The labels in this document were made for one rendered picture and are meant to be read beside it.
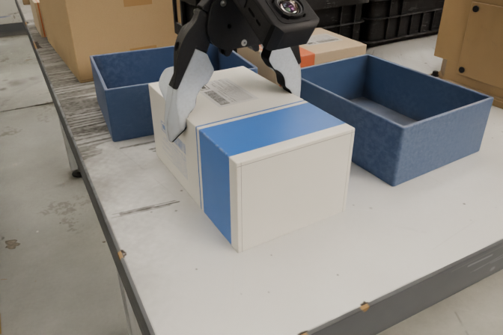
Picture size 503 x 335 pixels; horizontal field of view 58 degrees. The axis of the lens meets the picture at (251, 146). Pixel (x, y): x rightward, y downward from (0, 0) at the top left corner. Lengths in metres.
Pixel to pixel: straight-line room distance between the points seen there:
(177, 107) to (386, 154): 0.22
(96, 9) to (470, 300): 1.19
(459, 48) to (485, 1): 0.08
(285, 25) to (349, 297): 0.21
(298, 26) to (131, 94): 0.28
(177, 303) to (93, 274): 1.10
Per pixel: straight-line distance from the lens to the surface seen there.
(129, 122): 0.58
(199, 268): 0.39
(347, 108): 0.52
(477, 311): 1.42
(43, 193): 1.88
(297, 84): 0.48
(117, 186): 0.50
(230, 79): 0.51
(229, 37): 0.41
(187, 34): 0.40
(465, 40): 0.77
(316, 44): 0.71
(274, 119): 0.42
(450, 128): 0.54
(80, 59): 0.80
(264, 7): 0.36
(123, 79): 0.72
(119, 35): 0.80
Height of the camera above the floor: 0.97
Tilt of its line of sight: 29 degrees down
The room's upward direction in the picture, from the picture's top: straight up
